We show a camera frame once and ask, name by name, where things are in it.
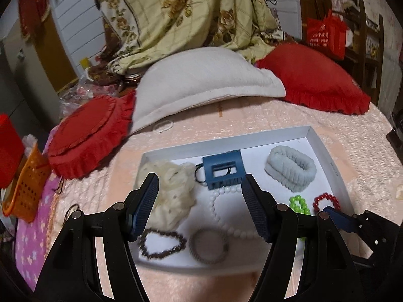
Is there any blue hair claw clip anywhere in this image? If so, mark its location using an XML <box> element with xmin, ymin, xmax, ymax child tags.
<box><xmin>201</xmin><ymin>151</ymin><xmax>244</xmax><ymax>190</ymax></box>

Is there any white pillow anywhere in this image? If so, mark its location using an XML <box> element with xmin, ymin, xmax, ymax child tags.
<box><xmin>129</xmin><ymin>47</ymin><xmax>286</xmax><ymax>134</ymax></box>

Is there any brown bead bracelet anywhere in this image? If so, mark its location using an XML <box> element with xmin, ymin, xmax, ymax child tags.
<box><xmin>138</xmin><ymin>229</ymin><xmax>187</xmax><ymax>258</ymax></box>

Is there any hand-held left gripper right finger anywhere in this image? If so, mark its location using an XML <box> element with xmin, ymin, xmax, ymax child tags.
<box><xmin>241</xmin><ymin>174</ymin><xmax>362</xmax><ymax>302</ymax></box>

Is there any white thin hair tie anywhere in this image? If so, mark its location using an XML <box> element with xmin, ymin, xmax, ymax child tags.
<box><xmin>154</xmin><ymin>120</ymin><xmax>174</xmax><ymax>133</ymax></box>

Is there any green bead bracelet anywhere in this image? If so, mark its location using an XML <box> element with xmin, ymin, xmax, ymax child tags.
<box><xmin>289</xmin><ymin>196</ymin><xmax>312</xmax><ymax>216</ymax></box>

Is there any round red ruffled cushion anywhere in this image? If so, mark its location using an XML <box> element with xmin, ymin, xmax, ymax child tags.
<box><xmin>48</xmin><ymin>90</ymin><xmax>137</xmax><ymax>179</ymax></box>

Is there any flower hair tie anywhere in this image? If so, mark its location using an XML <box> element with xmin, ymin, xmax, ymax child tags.
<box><xmin>64</xmin><ymin>204</ymin><xmax>81</xmax><ymax>224</ymax></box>

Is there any red shopping bag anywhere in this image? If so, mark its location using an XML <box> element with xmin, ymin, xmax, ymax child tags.
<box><xmin>306</xmin><ymin>9</ymin><xmax>347</xmax><ymax>61</ymax></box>

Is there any cream dotted scrunchie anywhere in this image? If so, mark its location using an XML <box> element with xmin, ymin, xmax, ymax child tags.
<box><xmin>136</xmin><ymin>160</ymin><xmax>196</xmax><ymax>230</ymax></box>

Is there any white shallow cardboard box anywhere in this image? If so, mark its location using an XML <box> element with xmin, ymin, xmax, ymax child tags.
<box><xmin>134</xmin><ymin>126</ymin><xmax>355</xmax><ymax>269</ymax></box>

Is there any pink bedspread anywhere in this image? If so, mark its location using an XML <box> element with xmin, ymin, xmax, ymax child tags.
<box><xmin>31</xmin><ymin>97</ymin><xmax>403</xmax><ymax>302</ymax></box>

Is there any red box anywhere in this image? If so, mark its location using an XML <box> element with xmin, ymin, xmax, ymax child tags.
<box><xmin>0</xmin><ymin>114</ymin><xmax>26</xmax><ymax>189</ymax></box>

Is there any yellow floral checked blanket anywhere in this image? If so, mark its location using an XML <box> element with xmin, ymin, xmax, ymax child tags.
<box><xmin>90</xmin><ymin>0</ymin><xmax>285</xmax><ymax>76</ymax></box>

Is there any purple floral sheet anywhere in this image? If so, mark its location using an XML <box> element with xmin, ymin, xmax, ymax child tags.
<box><xmin>14</xmin><ymin>176</ymin><xmax>63</xmax><ymax>290</ymax></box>

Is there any orange plastic basket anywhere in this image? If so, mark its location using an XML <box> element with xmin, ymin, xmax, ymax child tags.
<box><xmin>2</xmin><ymin>143</ymin><xmax>51</xmax><ymax>224</ymax></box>

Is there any white bead necklace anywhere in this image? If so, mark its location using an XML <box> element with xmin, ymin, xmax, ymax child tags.
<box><xmin>208</xmin><ymin>185</ymin><xmax>263</xmax><ymax>239</ymax></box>

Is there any black cord hair tie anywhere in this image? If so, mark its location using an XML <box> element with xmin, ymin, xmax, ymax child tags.
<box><xmin>194</xmin><ymin>164</ymin><xmax>209</xmax><ymax>185</ymax></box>

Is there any grey fluffy scrunchie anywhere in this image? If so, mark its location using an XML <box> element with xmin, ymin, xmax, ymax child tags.
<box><xmin>266</xmin><ymin>145</ymin><xmax>316</xmax><ymax>192</ymax></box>

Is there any square red ruffled pillow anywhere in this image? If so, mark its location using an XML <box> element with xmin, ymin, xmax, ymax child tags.
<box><xmin>256</xmin><ymin>42</ymin><xmax>371</xmax><ymax>115</ymax></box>

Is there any red bead bracelet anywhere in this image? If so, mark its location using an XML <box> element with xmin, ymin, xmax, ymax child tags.
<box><xmin>313</xmin><ymin>193</ymin><xmax>341</xmax><ymax>214</ymax></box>

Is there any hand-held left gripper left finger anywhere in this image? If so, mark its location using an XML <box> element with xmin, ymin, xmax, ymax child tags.
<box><xmin>33</xmin><ymin>172</ymin><xmax>159</xmax><ymax>302</ymax></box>

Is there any red fringed hanging cloth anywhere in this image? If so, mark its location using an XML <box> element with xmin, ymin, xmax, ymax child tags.
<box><xmin>17</xmin><ymin>0</ymin><xmax>52</xmax><ymax>41</ymax></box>

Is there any white plastic bag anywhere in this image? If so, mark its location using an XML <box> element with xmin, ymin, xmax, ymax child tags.
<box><xmin>22</xmin><ymin>134</ymin><xmax>40</xmax><ymax>150</ymax></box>

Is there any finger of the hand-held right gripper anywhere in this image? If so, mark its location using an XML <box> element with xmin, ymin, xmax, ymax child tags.
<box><xmin>323</xmin><ymin>205</ymin><xmax>403</xmax><ymax>258</ymax></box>

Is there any grey coil hair tie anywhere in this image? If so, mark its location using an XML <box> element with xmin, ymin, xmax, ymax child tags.
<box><xmin>190</xmin><ymin>228</ymin><xmax>229</xmax><ymax>263</ymax></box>

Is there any clear plastic bag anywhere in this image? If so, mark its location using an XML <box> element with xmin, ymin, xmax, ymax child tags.
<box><xmin>60</xmin><ymin>75</ymin><xmax>111</xmax><ymax>117</ymax></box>

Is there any dark wooden chair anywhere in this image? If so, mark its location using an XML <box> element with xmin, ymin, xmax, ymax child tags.
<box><xmin>313</xmin><ymin>0</ymin><xmax>386</xmax><ymax>107</ymax></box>

